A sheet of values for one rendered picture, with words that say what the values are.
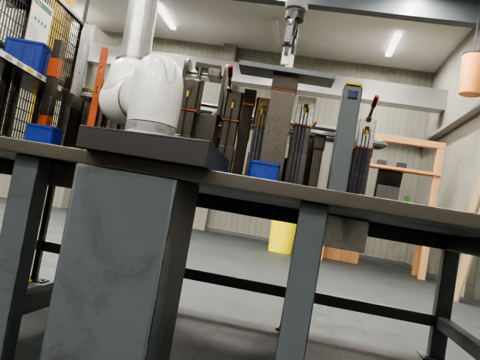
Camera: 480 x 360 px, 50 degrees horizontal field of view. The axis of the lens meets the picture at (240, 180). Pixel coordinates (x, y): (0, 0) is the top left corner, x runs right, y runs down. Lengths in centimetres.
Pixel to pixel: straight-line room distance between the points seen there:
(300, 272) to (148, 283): 41
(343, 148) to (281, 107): 28
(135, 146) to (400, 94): 943
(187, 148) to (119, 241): 32
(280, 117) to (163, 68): 58
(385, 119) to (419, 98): 161
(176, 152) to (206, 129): 75
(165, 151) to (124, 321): 48
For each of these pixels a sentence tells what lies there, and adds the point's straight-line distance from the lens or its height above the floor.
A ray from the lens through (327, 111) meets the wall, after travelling 1201.
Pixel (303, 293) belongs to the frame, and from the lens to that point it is 144.
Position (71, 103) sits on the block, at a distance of 250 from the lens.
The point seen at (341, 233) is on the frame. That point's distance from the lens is 260.
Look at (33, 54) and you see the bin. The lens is 240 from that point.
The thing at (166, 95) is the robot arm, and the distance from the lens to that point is 157.
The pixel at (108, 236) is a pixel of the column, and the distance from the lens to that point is 148.
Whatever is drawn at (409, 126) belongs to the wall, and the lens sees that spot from 1215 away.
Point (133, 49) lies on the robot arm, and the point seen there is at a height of 107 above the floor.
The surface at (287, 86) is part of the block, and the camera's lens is 201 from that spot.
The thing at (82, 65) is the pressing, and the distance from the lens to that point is 261.
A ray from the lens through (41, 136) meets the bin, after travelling 204.
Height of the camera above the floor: 61
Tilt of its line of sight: 3 degrees up
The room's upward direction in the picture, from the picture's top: 10 degrees clockwise
